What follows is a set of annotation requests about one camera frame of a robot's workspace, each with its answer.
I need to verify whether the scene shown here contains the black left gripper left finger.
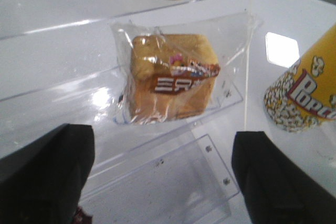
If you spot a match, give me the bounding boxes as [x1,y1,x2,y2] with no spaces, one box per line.
[1,124,95,223]

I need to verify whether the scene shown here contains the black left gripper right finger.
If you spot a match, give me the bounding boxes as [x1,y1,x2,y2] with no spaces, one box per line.
[231,131,335,223]

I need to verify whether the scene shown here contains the packaged bread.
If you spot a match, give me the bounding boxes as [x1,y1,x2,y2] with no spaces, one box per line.
[110,12,261,125]

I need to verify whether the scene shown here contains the dark brown snack packet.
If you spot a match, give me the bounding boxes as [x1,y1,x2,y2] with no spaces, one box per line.
[72,207,92,224]

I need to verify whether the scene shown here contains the yellow popcorn paper cup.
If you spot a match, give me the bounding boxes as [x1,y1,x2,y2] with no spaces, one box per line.
[264,26,335,132]

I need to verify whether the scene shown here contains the clear acrylic left shelf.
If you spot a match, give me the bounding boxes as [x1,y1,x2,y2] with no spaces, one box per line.
[1,0,254,223]

